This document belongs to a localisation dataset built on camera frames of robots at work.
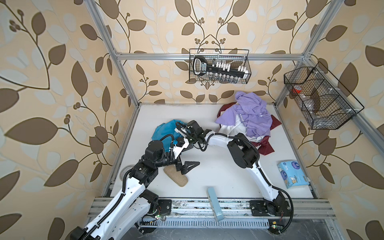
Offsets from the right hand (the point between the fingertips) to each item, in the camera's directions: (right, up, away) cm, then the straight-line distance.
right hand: (175, 146), depth 95 cm
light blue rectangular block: (+23, -26, -19) cm, 40 cm away
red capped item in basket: (+73, +35, -7) cm, 81 cm away
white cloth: (+41, +12, +1) cm, 43 cm away
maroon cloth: (+56, 0, -1) cm, 56 cm away
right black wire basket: (+78, +26, -20) cm, 84 cm away
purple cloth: (+50, +21, 0) cm, 54 cm away
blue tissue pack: (+66, -12, -15) cm, 68 cm away
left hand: (+13, +1, -28) cm, 31 cm away
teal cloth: (-6, +11, +6) cm, 14 cm away
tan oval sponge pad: (+2, -15, -12) cm, 19 cm away
